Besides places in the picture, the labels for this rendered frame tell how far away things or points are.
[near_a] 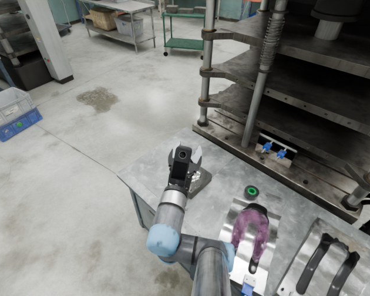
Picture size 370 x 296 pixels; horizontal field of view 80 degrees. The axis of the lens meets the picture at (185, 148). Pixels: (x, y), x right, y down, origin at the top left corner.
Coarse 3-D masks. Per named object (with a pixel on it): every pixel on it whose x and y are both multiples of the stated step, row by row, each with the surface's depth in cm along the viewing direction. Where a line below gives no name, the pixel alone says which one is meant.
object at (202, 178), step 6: (198, 174) 143; (204, 174) 141; (210, 174) 141; (192, 180) 140; (198, 180) 137; (204, 180) 137; (210, 180) 144; (192, 186) 134; (198, 186) 134; (204, 186) 141; (192, 192) 131; (198, 192) 138; (192, 198) 135
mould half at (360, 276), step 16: (320, 224) 118; (304, 240) 111; (352, 240) 111; (304, 256) 103; (336, 256) 99; (368, 256) 106; (288, 272) 99; (320, 272) 99; (336, 272) 97; (352, 272) 95; (368, 272) 94; (288, 288) 94; (320, 288) 94; (352, 288) 93
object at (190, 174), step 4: (172, 164) 67; (192, 164) 68; (192, 168) 67; (188, 172) 66; (192, 172) 66; (188, 176) 65; (192, 176) 66; (168, 180) 69; (188, 180) 67; (168, 184) 70; (172, 184) 64; (188, 184) 68; (164, 188) 63; (168, 188) 61; (172, 188) 60; (176, 188) 60; (180, 188) 61; (184, 188) 71; (188, 188) 69; (184, 192) 61
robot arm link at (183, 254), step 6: (186, 234) 62; (180, 240) 59; (186, 240) 60; (192, 240) 60; (180, 246) 59; (186, 246) 59; (192, 246) 59; (180, 252) 58; (186, 252) 58; (192, 252) 58; (162, 258) 61; (168, 258) 60; (174, 258) 59; (180, 258) 59; (186, 258) 58
